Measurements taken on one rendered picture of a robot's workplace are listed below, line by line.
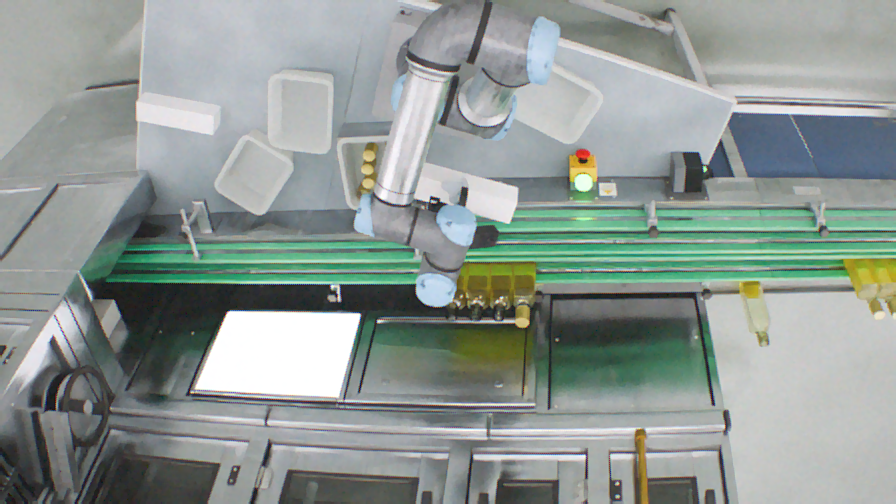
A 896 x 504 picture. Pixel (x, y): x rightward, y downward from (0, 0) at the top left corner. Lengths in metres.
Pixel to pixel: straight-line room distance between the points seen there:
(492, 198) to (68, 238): 1.19
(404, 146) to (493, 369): 0.79
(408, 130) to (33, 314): 1.09
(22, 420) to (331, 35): 1.23
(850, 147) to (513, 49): 1.45
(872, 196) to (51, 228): 2.32
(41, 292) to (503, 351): 1.21
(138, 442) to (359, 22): 1.22
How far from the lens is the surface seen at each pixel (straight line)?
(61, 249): 2.28
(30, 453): 2.01
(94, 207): 2.41
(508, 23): 1.35
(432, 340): 2.13
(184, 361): 2.30
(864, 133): 2.66
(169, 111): 2.26
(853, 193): 2.28
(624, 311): 2.24
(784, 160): 2.41
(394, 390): 2.01
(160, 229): 2.48
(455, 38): 1.35
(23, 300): 2.13
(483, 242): 1.73
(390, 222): 1.48
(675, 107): 2.11
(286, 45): 2.12
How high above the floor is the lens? 2.61
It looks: 52 degrees down
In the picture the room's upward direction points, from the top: 170 degrees counter-clockwise
